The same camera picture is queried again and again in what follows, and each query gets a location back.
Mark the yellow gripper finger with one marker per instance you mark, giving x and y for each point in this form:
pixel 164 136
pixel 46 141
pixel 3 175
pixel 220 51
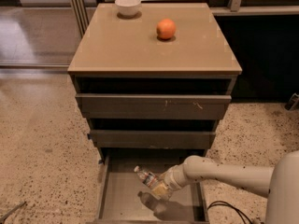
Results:
pixel 162 191

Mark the clear plastic water bottle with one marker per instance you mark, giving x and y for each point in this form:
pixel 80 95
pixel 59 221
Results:
pixel 147 177

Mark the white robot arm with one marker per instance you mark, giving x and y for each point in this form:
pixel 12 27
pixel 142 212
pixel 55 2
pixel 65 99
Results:
pixel 279 184

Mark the open bottom grey drawer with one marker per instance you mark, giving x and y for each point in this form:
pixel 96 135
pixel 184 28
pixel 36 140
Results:
pixel 125 200

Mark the middle grey drawer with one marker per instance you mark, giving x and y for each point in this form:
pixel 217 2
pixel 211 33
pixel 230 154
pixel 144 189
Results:
pixel 152 139

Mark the top grey drawer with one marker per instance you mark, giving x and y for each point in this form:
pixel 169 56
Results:
pixel 150 106

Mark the grey drawer cabinet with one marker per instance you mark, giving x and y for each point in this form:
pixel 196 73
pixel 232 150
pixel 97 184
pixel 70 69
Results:
pixel 125 56

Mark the grey metal rod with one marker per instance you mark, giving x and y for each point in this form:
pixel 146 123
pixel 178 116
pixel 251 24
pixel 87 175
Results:
pixel 11 211

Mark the orange fruit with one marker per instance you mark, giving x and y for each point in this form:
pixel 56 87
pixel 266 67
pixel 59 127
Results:
pixel 165 29

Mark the white ceramic bowl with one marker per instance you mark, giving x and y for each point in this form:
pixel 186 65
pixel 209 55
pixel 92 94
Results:
pixel 128 8

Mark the dark object at wall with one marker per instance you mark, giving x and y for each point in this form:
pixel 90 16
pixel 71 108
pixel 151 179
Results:
pixel 293 102

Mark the metal window frame rail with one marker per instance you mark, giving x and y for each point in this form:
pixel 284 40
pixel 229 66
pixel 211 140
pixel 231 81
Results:
pixel 81 15

